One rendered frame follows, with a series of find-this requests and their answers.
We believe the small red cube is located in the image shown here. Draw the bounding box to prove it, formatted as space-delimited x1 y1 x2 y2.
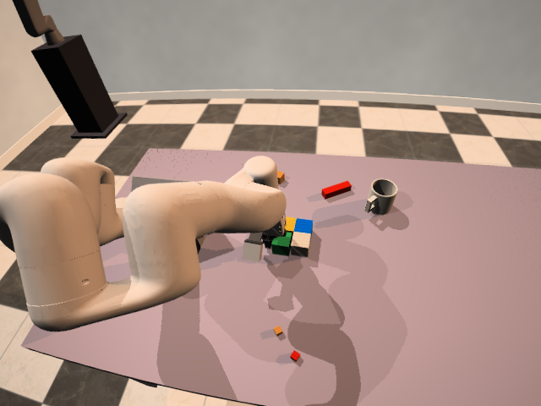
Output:
290 350 300 362

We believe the red rectangular block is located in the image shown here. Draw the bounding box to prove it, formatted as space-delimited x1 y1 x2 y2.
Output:
322 181 352 199

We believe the green cube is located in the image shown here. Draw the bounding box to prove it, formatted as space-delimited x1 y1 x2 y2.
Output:
271 232 292 256

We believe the yellow cube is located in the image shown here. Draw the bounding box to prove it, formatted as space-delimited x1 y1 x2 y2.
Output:
284 217 297 236

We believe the brown mug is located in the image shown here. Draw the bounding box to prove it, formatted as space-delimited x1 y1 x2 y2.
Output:
365 178 397 215

